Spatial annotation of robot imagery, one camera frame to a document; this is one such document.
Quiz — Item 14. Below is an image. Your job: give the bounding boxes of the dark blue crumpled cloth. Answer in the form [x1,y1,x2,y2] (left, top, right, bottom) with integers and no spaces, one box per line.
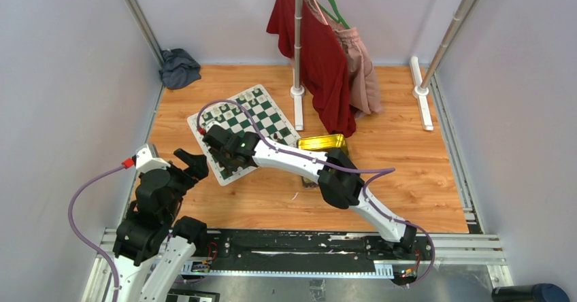
[159,48,201,90]

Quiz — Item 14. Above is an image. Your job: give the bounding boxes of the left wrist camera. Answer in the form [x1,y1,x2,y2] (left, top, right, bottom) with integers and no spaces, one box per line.
[135,143,171,173]

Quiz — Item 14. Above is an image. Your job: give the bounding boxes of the pink shorts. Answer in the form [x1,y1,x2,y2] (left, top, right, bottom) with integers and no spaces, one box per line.
[303,0,383,118]

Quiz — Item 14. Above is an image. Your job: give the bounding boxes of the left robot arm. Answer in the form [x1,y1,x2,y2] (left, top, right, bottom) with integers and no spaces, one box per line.
[110,144,209,301]

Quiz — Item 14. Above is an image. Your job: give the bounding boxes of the yellow metal tin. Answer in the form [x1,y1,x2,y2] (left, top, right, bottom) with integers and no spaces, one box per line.
[297,134,350,156]

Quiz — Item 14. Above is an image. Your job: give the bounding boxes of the white clothes rack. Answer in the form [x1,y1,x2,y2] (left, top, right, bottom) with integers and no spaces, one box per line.
[289,0,435,132]

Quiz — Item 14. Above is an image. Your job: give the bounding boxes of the green white chess mat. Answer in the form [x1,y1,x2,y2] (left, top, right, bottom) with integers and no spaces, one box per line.
[187,84,300,186]

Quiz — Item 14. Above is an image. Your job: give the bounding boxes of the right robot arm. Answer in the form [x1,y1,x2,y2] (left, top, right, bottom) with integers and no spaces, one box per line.
[201,124,416,260]

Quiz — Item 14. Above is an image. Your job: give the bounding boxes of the red t-shirt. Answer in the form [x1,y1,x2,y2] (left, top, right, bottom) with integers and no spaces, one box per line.
[266,0,357,137]

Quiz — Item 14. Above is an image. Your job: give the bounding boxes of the dark blue bottle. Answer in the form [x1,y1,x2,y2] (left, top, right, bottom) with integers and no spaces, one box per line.
[491,283,570,302]

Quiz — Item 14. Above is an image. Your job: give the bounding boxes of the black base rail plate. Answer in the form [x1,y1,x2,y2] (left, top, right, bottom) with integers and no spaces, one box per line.
[184,229,435,275]

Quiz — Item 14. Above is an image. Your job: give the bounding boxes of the green clothes hanger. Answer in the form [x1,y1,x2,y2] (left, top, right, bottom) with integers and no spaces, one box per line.
[319,0,350,29]

